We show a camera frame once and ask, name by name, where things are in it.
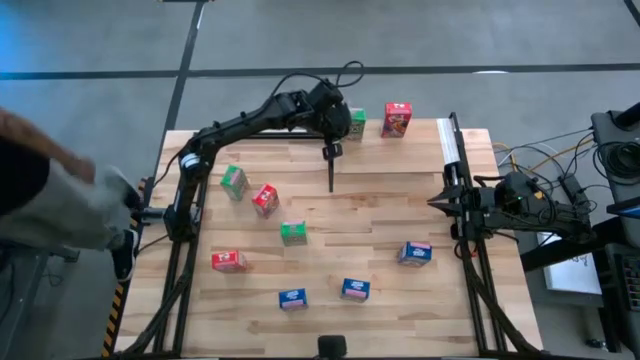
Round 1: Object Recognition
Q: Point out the black desk beam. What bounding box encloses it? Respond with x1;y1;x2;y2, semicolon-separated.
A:
519;197;640;274

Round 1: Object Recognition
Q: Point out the wooden shelf with black brackets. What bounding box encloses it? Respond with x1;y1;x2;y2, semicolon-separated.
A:
327;112;466;194

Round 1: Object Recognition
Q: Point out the black aluminium table frame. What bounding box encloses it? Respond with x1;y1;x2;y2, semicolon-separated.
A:
117;112;549;359

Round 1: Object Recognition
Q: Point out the red Froot Loops cereal box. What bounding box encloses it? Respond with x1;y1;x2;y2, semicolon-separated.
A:
211;250;250;274
380;102;414;139
251;183;281;219

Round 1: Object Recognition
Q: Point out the white board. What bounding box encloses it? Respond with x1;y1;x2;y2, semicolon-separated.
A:
536;229;605;296

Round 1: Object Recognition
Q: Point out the black keyboard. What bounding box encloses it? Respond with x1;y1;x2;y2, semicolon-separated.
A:
617;254;640;311

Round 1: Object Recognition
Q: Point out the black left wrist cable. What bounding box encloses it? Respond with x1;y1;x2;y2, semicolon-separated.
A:
269;60;366;101

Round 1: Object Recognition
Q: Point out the white plastic strip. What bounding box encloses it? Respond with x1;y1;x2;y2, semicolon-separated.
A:
436;118;461;166

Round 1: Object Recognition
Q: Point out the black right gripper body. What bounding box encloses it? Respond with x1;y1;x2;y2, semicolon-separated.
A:
449;184;500;242

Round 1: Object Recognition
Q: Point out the black power adapter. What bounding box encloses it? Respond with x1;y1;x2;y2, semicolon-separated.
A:
558;172;581;201

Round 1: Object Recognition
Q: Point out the person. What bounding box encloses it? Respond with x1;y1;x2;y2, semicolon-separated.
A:
0;107;144;284

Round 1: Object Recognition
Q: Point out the coiled black cable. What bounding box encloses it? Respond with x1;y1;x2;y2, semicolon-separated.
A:
592;141;640;182

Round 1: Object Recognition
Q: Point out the green Apple Jacks cereal box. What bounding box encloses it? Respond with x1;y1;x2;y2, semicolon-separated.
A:
348;107;368;143
279;220;308;246
220;164;250;202

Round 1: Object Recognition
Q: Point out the blue Frosted Flakes cereal box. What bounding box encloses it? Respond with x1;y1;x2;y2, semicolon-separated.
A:
341;278;372;303
397;241;433;268
278;288;309;311

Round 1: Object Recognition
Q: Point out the yellow floor cable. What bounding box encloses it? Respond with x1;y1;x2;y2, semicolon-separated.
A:
492;134;599;195

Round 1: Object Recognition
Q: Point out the dark grey side desk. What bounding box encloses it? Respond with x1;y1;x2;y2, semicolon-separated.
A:
0;239;81;360

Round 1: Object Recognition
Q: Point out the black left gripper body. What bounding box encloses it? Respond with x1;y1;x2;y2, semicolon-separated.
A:
307;78;353;161

